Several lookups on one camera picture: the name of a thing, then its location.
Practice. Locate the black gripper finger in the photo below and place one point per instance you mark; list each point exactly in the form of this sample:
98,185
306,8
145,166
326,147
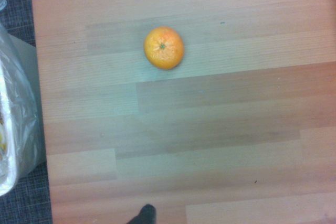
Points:
146,215

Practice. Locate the orange tangerine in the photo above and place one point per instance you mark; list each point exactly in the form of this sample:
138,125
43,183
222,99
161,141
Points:
163,49

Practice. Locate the white trash bin with liner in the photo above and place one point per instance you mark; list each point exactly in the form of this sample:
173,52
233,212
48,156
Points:
18,108

